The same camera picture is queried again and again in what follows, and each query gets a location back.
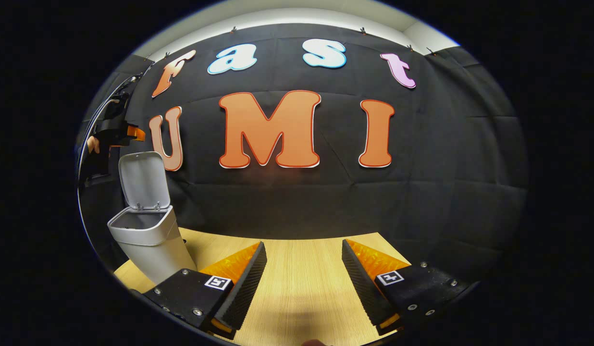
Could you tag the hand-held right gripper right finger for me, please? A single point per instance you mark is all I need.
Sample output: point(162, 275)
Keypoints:
point(362, 288)

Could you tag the wooden desktop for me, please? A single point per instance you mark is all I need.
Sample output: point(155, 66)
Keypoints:
point(302, 269)

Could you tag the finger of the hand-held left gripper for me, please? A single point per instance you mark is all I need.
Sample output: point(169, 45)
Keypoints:
point(136, 133)

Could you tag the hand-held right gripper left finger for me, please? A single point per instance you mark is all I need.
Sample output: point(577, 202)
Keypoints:
point(241, 293)

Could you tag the white desktop garbage bin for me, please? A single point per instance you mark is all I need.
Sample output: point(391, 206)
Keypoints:
point(150, 240)

